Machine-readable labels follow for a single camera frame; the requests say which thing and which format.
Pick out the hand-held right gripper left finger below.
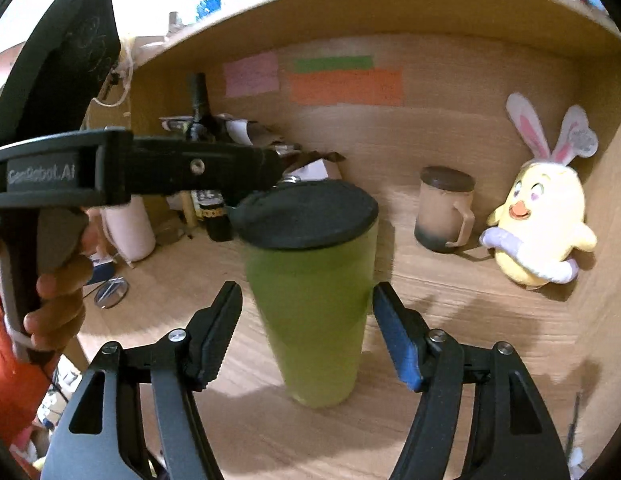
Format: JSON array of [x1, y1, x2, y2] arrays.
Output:
[[40, 281, 242, 480]]

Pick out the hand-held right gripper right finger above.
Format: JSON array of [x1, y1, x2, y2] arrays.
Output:
[[373, 281, 571, 480]]

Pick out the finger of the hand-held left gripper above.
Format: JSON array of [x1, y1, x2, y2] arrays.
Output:
[[131, 135, 286, 206]]

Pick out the green cup with black lid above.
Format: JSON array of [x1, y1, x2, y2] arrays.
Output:
[[230, 179, 380, 409]]

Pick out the person's left hand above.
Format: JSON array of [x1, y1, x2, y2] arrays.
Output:
[[23, 207, 106, 357]]

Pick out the crumpled white paper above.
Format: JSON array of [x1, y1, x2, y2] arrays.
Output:
[[218, 116, 261, 147]]

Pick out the black jar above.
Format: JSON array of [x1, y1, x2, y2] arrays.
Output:
[[204, 191, 234, 243]]

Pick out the pink sticky note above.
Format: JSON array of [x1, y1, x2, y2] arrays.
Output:
[[224, 51, 282, 100]]

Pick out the pale pink cylinder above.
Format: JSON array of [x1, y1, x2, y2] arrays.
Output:
[[101, 196, 156, 264]]

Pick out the beige mug with dark lid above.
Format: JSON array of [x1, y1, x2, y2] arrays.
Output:
[[414, 165, 477, 254]]

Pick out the orange sticky note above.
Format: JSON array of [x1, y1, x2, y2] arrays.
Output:
[[286, 68, 405, 107]]

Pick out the green sticky note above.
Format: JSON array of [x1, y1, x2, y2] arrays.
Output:
[[293, 54, 376, 74]]

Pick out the yellow chick plush bunny ears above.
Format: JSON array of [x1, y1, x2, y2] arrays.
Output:
[[479, 92, 600, 289]]

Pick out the wooden shelf board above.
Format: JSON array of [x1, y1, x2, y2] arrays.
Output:
[[129, 0, 621, 92]]

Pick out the white cord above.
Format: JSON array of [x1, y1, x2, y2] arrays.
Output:
[[89, 34, 137, 109]]

